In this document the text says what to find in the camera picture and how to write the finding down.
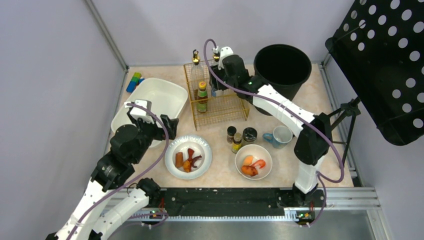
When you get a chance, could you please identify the silver lid white can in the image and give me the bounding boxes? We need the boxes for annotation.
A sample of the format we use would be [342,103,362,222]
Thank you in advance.
[211,89,225,98]

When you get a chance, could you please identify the white paper plate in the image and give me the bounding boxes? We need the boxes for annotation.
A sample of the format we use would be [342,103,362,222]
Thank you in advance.
[164,135,213,180]

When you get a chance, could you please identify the orange toy food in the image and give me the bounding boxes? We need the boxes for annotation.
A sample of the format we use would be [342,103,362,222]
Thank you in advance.
[242,155,254,166]

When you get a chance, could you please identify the blue green toy blocks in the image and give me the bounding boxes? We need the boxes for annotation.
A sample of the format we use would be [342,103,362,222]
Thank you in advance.
[126,72,145,93]

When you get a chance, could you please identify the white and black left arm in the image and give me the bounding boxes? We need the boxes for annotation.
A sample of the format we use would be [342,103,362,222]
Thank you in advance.
[46,109,179,240]

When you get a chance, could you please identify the red sausage piece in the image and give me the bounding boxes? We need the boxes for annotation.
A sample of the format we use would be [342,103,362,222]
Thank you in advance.
[187,148,195,163]

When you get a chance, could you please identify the clear gold-top oil bottle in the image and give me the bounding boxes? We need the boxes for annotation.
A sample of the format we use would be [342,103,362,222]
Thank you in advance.
[212,47,220,64]

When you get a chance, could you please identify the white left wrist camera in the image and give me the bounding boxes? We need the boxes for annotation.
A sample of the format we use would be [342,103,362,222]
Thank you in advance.
[124,99,154,125]

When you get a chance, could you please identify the brown fried toy food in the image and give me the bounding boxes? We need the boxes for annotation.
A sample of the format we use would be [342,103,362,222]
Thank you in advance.
[240,165,259,177]

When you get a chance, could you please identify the yellow cap sauce bottle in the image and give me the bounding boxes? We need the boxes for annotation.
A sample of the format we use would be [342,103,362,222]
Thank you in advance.
[196,81,208,113]

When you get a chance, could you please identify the small yellow label bottle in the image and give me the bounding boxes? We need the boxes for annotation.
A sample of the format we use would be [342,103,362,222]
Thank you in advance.
[231,132,242,154]

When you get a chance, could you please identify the blue ceramic mug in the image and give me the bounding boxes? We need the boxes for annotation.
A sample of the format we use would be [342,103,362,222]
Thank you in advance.
[262,125,294,149]

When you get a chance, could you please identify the white plastic basin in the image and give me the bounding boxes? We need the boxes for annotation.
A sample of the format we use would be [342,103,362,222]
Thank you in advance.
[110,77,189,149]

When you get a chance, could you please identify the dark sauce glass bottle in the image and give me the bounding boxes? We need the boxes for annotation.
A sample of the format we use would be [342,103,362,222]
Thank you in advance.
[190,49,205,90]

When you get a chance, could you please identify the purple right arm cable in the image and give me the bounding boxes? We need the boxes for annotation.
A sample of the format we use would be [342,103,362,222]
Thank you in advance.
[203,38,346,228]

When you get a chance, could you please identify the black lid round jar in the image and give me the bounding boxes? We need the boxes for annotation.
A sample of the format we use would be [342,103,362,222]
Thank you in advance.
[242,127,258,144]

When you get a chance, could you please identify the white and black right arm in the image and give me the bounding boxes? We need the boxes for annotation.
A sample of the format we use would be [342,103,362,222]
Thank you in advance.
[206,54,336,195]

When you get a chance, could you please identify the orange fried food piece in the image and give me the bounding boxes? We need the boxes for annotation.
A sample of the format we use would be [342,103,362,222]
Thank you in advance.
[182,160,192,173]

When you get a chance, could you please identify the black tripod stand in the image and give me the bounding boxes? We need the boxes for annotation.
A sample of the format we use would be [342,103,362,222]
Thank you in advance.
[328,96,361,165]

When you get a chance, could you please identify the black trash bin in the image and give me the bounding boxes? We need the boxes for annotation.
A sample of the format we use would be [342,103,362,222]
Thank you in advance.
[253,44,312,101]

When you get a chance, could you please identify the dark octopus sausage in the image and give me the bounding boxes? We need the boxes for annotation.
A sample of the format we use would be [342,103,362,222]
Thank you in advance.
[190,155,202,168]

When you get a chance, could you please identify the gold wire rack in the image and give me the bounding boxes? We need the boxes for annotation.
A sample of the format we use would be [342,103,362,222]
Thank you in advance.
[183,60,250,131]

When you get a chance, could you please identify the white bowl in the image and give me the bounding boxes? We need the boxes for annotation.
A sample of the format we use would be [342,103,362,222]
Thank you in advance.
[234,144,273,181]

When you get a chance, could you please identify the toy shrimp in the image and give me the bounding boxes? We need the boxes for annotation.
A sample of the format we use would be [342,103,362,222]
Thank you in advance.
[250,159,267,169]

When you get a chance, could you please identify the small dark spice jar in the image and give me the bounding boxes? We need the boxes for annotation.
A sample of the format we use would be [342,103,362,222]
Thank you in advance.
[226,126,237,144]

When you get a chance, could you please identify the orange sausage piece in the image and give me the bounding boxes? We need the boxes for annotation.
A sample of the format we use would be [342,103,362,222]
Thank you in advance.
[175,152,184,168]

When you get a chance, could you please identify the black perforated panel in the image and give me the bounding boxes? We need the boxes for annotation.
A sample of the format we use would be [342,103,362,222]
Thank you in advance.
[325,0,424,146]

